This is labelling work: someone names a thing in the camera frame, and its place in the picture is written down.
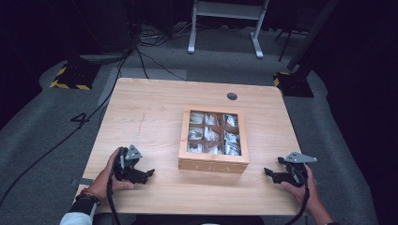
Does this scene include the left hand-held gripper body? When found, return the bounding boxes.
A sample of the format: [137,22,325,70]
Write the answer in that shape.
[112,143,144,182]

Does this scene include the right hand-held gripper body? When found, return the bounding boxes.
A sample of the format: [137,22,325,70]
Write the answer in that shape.
[281,152,317,188]

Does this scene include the wooden tea box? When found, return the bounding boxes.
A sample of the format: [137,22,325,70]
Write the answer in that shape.
[177,104,250,175]

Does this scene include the person's right hand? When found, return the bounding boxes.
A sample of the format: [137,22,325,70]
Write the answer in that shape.
[280,163,323,215]

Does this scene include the person's left hand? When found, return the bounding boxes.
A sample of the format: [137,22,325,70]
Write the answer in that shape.
[88,148,135,201]

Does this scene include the grey floor tape patch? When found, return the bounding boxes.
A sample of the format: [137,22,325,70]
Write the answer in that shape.
[70,177,94,188]

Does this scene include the group of tea bag packets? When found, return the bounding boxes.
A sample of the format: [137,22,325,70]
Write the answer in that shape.
[187,111,242,157]

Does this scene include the black stand base yellow stripes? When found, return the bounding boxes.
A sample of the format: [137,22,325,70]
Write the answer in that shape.
[272,70,314,98]
[49,60,101,91]

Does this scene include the black tripod legs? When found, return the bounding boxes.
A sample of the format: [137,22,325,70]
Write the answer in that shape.
[274,24,310,63]

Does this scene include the grey slanted stand pole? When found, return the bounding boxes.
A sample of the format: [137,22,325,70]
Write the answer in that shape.
[285,0,341,71]

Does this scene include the right hand-held gripper black cable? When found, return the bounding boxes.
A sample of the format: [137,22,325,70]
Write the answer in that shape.
[283,174,312,225]

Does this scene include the hand-held gripper black cable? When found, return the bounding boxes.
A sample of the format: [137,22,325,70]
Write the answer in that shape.
[283,174,312,225]
[106,176,122,225]

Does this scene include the left hand-held gripper black cable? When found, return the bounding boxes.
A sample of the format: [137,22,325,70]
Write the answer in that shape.
[106,176,122,225]

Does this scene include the orange cord bracelet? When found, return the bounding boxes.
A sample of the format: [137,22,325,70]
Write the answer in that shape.
[80,187,103,200]

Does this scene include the dark beaded bracelet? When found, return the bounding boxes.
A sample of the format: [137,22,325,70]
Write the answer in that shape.
[74,193,101,207]

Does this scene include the long black floor cable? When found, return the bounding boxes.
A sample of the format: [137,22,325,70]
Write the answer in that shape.
[0,46,136,207]

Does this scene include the thin black floor cable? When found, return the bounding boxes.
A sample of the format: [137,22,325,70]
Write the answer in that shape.
[135,46,188,82]

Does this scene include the tangle of floor cables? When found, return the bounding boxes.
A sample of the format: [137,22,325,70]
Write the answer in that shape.
[136,21,196,49]

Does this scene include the white metal stand frame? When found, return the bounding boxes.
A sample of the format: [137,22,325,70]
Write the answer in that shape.
[187,0,270,60]

